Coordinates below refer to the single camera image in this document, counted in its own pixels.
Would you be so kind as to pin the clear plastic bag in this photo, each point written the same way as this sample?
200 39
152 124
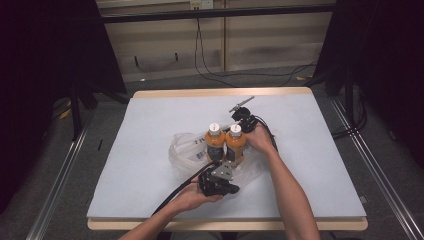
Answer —
186 156

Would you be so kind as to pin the small black floor object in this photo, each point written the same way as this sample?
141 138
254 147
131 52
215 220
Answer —
100 144

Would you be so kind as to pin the white wall outlet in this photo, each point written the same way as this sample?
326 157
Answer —
201 4

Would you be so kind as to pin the small grey floor piece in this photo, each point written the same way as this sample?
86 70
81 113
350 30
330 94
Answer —
363 199

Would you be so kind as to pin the wooden table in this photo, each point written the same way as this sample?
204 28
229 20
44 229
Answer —
220 92

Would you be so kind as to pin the person's left hand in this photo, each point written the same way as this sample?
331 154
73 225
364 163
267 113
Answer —
193 199

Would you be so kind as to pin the white table mat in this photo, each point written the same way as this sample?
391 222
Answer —
300 150

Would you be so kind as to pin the person's right hand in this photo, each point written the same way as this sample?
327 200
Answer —
260 139

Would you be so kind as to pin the black curtain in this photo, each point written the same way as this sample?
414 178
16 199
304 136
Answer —
386 66
43 66

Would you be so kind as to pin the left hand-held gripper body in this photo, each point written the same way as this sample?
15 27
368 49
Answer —
218 181

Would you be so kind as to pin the metal floor rail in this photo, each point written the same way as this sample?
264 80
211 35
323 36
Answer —
56 186
376 166

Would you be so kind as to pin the black horizontal bar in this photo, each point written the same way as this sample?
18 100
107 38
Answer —
216 14

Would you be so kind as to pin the orange juice bottle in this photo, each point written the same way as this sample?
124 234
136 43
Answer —
235 143
214 141

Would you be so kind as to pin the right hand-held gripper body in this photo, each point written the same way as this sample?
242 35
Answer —
246 120

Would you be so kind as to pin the yellow tape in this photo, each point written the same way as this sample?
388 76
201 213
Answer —
65 113

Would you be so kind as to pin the black stand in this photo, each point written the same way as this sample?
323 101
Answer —
76 113
349 100

